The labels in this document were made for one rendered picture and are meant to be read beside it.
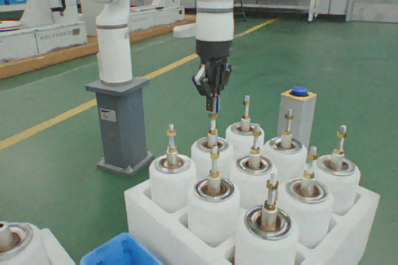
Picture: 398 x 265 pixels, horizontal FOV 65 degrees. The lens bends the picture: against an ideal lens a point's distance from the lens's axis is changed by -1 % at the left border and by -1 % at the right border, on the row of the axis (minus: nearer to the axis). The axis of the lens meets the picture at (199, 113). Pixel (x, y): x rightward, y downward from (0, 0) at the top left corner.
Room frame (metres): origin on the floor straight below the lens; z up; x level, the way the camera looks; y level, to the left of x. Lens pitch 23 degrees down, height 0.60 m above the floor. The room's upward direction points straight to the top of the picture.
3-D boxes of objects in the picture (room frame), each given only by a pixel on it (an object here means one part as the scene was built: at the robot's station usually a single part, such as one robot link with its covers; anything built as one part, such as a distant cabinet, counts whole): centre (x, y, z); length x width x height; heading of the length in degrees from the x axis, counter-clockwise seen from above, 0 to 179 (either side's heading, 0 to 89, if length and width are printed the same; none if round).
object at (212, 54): (0.64, -0.03, 0.45); 0.08 x 0.08 x 0.09
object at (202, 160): (0.63, -0.03, 0.16); 0.10 x 0.10 x 0.18
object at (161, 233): (0.55, -0.11, 0.09); 0.39 x 0.39 x 0.18; 44
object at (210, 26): (0.65, -0.01, 0.52); 0.11 x 0.09 x 0.06; 56
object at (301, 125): (0.81, -0.27, 0.16); 0.07 x 0.07 x 0.31; 44
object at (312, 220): (0.47, -0.19, 0.16); 0.10 x 0.10 x 0.18
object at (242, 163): (0.55, -0.11, 0.25); 0.08 x 0.08 x 0.01
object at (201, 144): (0.63, -0.03, 0.25); 0.08 x 0.08 x 0.01
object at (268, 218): (0.38, -0.11, 0.26); 0.02 x 0.02 x 0.03
